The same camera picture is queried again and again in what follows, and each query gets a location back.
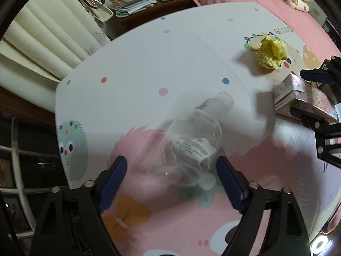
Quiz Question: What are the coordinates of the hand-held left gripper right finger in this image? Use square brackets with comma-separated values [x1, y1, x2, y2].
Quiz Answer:
[216, 155, 312, 256]

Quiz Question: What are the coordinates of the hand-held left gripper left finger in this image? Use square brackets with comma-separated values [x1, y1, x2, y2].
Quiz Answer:
[30, 155, 127, 256]

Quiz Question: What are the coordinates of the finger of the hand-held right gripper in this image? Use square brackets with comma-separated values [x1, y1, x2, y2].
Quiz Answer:
[300, 56, 341, 86]
[290, 108, 341, 168]

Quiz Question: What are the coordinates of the pink carton box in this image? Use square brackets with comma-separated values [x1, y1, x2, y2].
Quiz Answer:
[274, 73, 337, 122]

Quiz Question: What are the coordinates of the clear plastic bottle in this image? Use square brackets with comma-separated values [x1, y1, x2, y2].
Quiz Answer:
[146, 91, 235, 190]

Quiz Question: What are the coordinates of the crumpled yellow wrapper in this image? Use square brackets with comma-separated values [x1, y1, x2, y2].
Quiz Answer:
[256, 38, 289, 70]

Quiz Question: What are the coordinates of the cream curtain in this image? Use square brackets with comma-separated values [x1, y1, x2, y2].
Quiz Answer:
[0, 0, 112, 112]

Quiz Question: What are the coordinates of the wooden nightstand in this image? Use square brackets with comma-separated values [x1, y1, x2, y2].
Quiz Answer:
[114, 0, 199, 34]

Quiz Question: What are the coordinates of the beige handbag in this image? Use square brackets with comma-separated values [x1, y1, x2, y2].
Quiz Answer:
[64, 0, 114, 22]

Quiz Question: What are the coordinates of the stack of books and papers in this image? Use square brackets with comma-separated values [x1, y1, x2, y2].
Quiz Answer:
[110, 0, 157, 15]

